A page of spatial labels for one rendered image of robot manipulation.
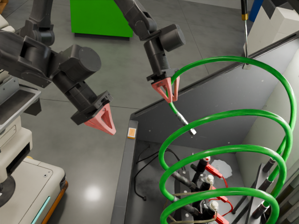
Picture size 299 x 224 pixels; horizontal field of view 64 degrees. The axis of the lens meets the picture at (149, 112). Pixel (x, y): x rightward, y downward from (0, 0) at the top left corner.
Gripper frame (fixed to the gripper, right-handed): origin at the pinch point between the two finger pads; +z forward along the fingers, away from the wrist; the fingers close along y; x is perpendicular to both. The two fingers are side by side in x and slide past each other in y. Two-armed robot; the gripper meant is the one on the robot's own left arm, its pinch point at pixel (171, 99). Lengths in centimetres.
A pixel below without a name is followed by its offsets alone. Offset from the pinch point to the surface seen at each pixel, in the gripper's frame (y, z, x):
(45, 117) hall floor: 47, -30, 182
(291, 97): 5.5, 10.0, -30.9
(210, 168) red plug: 1.0, 24.2, -4.3
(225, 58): -0.7, -5.0, -20.9
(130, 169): -6.3, 18.7, 23.3
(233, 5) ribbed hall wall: 645, -212, 152
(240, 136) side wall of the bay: 44, 25, 1
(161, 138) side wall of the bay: 23.7, 14.4, 29.7
